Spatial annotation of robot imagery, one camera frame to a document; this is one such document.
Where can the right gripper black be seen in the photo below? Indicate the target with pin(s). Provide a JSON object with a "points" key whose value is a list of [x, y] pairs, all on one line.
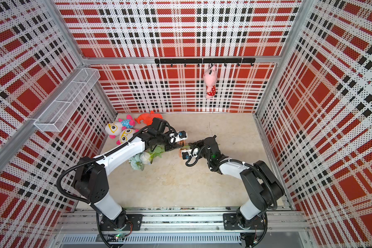
{"points": [[197, 144]]}

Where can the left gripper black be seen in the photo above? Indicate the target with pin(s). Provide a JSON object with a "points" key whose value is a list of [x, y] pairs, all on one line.
{"points": [[172, 146]]}

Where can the artificial flower bouquet green stems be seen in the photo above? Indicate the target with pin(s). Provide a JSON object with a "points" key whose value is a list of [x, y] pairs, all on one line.
{"points": [[148, 157]]}

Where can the pink tape dispenser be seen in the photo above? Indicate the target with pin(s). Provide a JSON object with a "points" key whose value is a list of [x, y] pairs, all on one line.
{"points": [[184, 153]]}

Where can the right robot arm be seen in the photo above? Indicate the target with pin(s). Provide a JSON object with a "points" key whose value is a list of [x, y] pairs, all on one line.
{"points": [[262, 186]]}

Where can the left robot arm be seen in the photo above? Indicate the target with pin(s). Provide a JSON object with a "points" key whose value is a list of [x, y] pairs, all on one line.
{"points": [[91, 174]]}

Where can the red whale plush toy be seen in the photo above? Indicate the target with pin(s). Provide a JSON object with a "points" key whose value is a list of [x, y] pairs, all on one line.
{"points": [[147, 118]]}

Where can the white fish plush pink fins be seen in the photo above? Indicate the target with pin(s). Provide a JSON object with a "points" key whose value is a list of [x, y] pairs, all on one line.
{"points": [[125, 135]]}

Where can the white fish plush blue fins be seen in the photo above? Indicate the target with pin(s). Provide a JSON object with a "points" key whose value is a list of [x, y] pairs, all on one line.
{"points": [[115, 128]]}

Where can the pink hanging plush doll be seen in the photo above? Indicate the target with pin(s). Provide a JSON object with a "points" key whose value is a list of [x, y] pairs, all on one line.
{"points": [[210, 78]]}

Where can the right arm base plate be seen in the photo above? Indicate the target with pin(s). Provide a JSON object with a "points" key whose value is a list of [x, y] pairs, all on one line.
{"points": [[236, 221]]}

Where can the black hook rail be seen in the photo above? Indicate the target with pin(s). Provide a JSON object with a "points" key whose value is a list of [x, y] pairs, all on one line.
{"points": [[173, 61]]}

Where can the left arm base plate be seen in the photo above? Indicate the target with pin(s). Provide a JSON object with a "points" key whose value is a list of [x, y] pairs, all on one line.
{"points": [[122, 223]]}

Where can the white wire mesh basket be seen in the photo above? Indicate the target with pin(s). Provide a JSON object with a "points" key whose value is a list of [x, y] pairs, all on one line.
{"points": [[57, 114]]}

